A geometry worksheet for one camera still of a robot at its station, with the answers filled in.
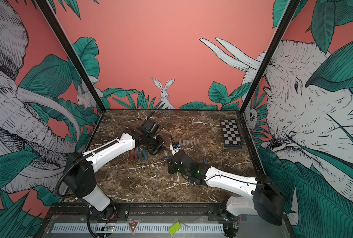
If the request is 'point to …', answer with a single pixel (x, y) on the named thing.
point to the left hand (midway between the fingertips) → (169, 144)
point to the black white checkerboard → (231, 133)
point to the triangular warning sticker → (133, 225)
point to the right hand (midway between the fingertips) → (166, 161)
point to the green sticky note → (174, 228)
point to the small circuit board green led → (110, 227)
